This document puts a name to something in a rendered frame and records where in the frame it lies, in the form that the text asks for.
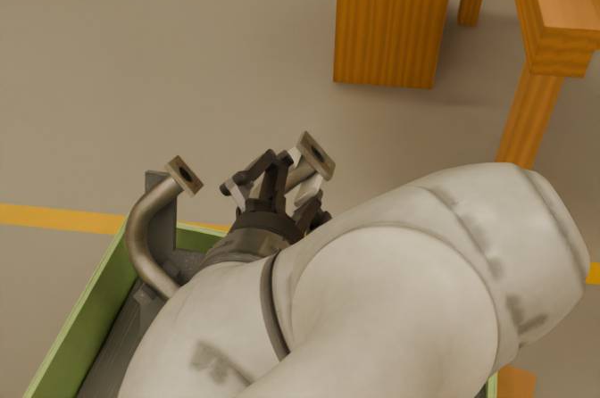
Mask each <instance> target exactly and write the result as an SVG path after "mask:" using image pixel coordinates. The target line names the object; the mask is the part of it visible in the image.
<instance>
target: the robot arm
mask: <svg viewBox="0 0 600 398"><path fill-rule="evenodd" d="M301 155H302V154H301V153H300V152H299V150H298V149H297V148H296V146H293V147H292V148H291V149H290V150H288V151H287V150H283V151H282V152H280V153H279V154H278V155H276V154H275V153H274V151H273V150H272V149H268V150H267V151H265V152H264V153H263V154H261V155H260V156H259V157H257V158H256V159H255V160H254V161H252V162H251V163H250V164H249V165H248V166H247V167H246V168H245V169H244V170H241V171H238V172H237V173H236V174H234V175H233V176H232V177H230V178H229V179H228V180H226V181H225V182H224V183H223V184H221V185H220V191H221V193H222V194H223V195H225V196H230V195H232V197H233V198H234V199H235V201H236V203H237V205H238V207H237V208H236V221H235V222H234V224H233V225H232V227H231V228H230V230H229V233H228V234H227V235H226V236H225V237H224V238H223V239H221V240H220V241H219V242H217V243H216V244H215V245H213V246H211V247H210V249H209V250H208V252H207V254H206V255H205V257H204V258H203V260H202V262H201V263H200V265H199V267H198V268H197V269H196V270H195V272H194V273H193V275H192V277H191V278H190V280H189V281H188V283H186V284H185V285H184V286H182V287H181V288H180V289H179V290H178V291H176V292H175V293H174V294H173V296H172V297H171V298H170V300H169V301H168V302H167V303H166V304H165V305H164V306H163V307H162V309H161V310H160V311H159V313H158V314H157V316H156V318H155V319H154V321H153V323H152V324H151V326H150V327H149V329H148V330H147V331H146V333H145V335H144V336H143V338H142V340H141V342H140V344H139V345H138V347H137V349H136V351H135V353H134V355H133V357H132V359H131V361H130V363H129V366H128V368H127V371H126V374H125V376H124V379H123V381H122V384H121V388H120V391H119V393H118V397H117V398H474V397H475V396H476V395H477V393H478V392H479V391H480V389H481V388H482V386H483V385H484V384H485V383H486V381H487V380H488V379H489V378H490V377H491V376H493V375H494V374H495V373H496V372H497V371H498V370H500V368H502V367H503V366H505V365H506V364H508V363H510V362H511V361H513V360H514V359H515V357H516V355H517V353H518V350H519V349H521V348H522V347H524V346H526V345H528V344H531V343H533V342H535V341H537V340H538V339H539V338H541V337H542V336H545V335H546V334H547V333H548V332H549V331H551V330H552V329H553V328H554V327H555V326H556V325H557V324H559V323H560V322H561V321H562V320H563V319H564V318H565V317H566V316H567V315H568V313H569V312H570V311H571V310H572V309H573V308H574V306H575V305H576V304H577V303H578V301H579V300H580V298H581V297H582V295H583V294H584V292H585V287H586V284H585V281H586V279H587V277H588V273H589V271H590V256H589V253H588V249H587V247H586V245H585V243H584V240H583V238H582V236H581V234H580V232H579V230H578V228H577V226H576V224H575V222H574V221H573V219H572V217H571V215H570V214H569V212H568V210H567V208H566V207H565V205H564V203H563V201H562V200H561V198H560V196H559V195H558V194H557V193H556V191H555V190H554V188H553V187H552V185H551V184H550V183H549V182H548V180H547V179H546V178H544V177H543V176H541V175H540V174H538V173H537V172H535V171H532V170H525V169H522V168H521V167H519V166H518V165H516V164H513V163H510V162H485V163H476V164H469V165H463V166H458V167H453V168H449V169H445V170H439V171H436V172H433V173H431V174H429V175H427V176H424V177H422V178H418V179H415V180H414V181H411V182H409V183H407V184H404V185H402V186H400V187H397V188H395V189H393V190H390V191H388V192H386V193H385V194H382V195H379V196H376V197H374V198H372V199H370V200H369V201H367V202H365V203H362V204H359V205H357V206H355V207H354V208H352V209H350V210H348V211H345V212H343V213H342V214H340V215H338V216H337V217H335V218H334V219H332V217H331V215H330V213H329V212H328V211H323V210H322V209H321V206H322V202H321V198H322V196H323V191H322V190H321V189H320V185H321V182H322V179H323V177H322V176H321V174H320V173H319V172H318V171H316V172H315V173H314V174H312V175H311V176H310V177H309V178H307V179H306V180H305V181H303V183H302V185H301V186H300V189H299V191H298V193H297V195H296V199H295V201H294V205H295V206H296V207H299V206H300V205H302V206H300V207H299V208H298V209H296V210H295V211H293V212H294V214H293V216H292V217H289V216H288V215H287V213H286V211H285V205H286V200H287V198H286V197H285V196H284V192H285V186H286V182H287V176H288V174H289V173H291V172H292V171H293V170H295V169H296V166H297V164H298V162H299V160H300V157H301ZM264 171H265V172H264ZM263 172H264V176H263V180H262V186H261V190H260V194H259V197H258V198H250V197H249V194H250V193H251V188H252V187H253V186H254V183H253V182H254V181H256V180H257V179H258V178H259V177H260V176H261V175H262V174H263ZM305 231H306V235H305V237H304V233H305Z"/></svg>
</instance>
